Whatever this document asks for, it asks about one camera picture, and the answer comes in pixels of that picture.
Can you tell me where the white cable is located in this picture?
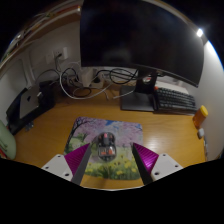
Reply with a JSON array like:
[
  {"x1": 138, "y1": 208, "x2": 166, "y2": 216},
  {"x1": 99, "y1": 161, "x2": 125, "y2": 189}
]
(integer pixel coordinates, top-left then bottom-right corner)
[{"x1": 58, "y1": 53, "x2": 114, "y2": 100}]

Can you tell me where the white power strip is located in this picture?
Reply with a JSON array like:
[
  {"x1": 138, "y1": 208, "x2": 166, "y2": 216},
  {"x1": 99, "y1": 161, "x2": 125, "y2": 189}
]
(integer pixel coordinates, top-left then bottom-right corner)
[{"x1": 79, "y1": 66, "x2": 105, "y2": 90}]

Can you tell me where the black keyboard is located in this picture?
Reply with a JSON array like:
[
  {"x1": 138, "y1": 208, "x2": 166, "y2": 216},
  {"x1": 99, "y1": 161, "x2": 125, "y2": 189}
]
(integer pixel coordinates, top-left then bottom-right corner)
[{"x1": 153, "y1": 87, "x2": 198, "y2": 114}]

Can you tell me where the black computer monitor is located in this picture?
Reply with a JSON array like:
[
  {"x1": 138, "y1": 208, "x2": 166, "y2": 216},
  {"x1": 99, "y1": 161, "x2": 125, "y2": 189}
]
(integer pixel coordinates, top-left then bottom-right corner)
[{"x1": 79, "y1": 0, "x2": 208, "y2": 113}]

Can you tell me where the black cable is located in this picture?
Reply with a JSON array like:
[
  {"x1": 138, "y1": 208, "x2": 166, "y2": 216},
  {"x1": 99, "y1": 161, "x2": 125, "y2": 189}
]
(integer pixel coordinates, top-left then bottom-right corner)
[{"x1": 61, "y1": 67, "x2": 93, "y2": 98}]

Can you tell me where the amber jar with yellow lid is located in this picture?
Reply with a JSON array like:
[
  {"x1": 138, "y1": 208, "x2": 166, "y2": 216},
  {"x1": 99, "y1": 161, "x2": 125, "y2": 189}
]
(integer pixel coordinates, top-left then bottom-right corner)
[{"x1": 192, "y1": 105, "x2": 209, "y2": 130}]

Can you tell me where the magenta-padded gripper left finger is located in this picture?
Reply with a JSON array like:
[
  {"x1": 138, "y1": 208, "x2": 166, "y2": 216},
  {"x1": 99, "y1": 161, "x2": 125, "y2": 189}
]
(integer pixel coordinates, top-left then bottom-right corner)
[{"x1": 41, "y1": 142, "x2": 92, "y2": 186}]

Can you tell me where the transparent computer mouse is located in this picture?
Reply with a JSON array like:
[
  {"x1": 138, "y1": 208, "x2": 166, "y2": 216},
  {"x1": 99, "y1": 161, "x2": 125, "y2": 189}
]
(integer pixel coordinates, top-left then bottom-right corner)
[{"x1": 95, "y1": 131, "x2": 118, "y2": 162}]

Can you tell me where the flower landscape print mouse pad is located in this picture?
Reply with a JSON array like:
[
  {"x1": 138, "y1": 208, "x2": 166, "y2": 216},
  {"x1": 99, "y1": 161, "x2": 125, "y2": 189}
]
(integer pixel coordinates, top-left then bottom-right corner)
[{"x1": 64, "y1": 116, "x2": 145, "y2": 181}]

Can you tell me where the pale green object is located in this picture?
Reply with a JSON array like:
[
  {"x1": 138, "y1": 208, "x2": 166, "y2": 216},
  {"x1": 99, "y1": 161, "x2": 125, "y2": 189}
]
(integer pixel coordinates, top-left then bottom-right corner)
[{"x1": 0, "y1": 119, "x2": 18, "y2": 160}]

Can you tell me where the wooden wall shelf unit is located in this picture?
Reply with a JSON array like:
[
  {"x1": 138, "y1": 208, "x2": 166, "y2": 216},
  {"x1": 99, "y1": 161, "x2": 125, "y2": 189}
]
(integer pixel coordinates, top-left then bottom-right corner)
[{"x1": 0, "y1": 3, "x2": 83, "y2": 71}]

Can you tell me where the white wall outlet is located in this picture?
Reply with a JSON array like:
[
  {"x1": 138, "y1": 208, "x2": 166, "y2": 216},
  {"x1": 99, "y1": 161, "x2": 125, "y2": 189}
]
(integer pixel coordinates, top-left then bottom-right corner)
[{"x1": 53, "y1": 46, "x2": 69, "y2": 61}]

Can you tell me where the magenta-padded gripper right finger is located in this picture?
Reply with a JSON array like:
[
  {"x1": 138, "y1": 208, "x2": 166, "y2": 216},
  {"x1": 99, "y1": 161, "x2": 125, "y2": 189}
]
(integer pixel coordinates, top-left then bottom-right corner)
[{"x1": 131, "y1": 142, "x2": 184, "y2": 185}]

